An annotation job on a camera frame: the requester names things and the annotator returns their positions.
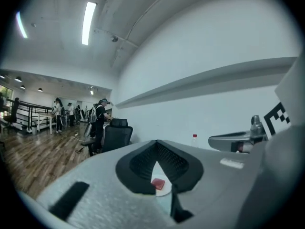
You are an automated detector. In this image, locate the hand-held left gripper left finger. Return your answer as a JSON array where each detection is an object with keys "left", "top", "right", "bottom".
[{"left": 35, "top": 139, "right": 177, "bottom": 229}]

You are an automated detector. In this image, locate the black metal railing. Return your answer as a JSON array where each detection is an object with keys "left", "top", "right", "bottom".
[{"left": 6, "top": 98, "right": 53, "bottom": 131}]

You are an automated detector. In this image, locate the white grey office chair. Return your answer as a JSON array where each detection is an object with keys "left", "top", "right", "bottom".
[{"left": 80, "top": 122, "right": 94, "bottom": 146}]

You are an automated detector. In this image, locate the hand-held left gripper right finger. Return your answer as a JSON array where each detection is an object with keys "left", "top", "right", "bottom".
[{"left": 156, "top": 139, "right": 266, "bottom": 229}]

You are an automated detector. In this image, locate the white table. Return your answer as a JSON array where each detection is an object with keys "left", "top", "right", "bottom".
[{"left": 37, "top": 112, "right": 58, "bottom": 135}]

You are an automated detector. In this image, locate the white plate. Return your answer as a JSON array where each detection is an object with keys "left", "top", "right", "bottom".
[{"left": 154, "top": 167, "right": 173, "bottom": 198}]

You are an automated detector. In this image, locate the small red object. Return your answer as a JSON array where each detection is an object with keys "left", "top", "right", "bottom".
[{"left": 150, "top": 178, "right": 166, "bottom": 190}]

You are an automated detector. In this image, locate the long ceiling light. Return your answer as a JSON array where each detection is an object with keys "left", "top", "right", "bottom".
[
  {"left": 15, "top": 11, "right": 28, "bottom": 39},
  {"left": 81, "top": 1, "right": 97, "bottom": 46}
]

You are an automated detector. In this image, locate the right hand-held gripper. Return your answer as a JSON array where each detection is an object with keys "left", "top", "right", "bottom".
[{"left": 249, "top": 53, "right": 305, "bottom": 144}]

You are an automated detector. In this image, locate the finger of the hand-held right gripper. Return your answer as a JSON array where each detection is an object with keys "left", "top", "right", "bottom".
[{"left": 208, "top": 131, "right": 253, "bottom": 154}]

